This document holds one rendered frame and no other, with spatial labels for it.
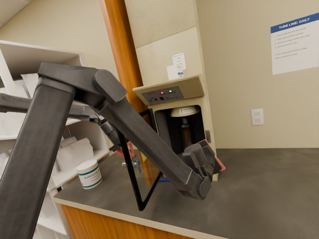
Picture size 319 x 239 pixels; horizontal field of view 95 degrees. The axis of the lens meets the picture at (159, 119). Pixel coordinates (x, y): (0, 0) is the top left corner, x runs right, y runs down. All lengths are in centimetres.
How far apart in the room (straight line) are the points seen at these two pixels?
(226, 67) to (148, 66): 57
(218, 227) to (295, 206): 32
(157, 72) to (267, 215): 76
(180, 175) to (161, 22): 67
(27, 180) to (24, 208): 4
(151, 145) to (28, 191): 22
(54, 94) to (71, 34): 161
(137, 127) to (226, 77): 90
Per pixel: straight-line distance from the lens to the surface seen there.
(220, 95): 116
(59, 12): 204
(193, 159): 48
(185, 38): 76
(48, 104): 30
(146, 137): 35
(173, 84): 65
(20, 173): 29
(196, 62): 74
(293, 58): 121
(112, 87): 31
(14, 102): 76
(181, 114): 79
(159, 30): 81
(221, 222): 73
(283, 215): 80
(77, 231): 141
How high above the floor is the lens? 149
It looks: 12 degrees down
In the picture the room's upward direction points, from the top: 12 degrees counter-clockwise
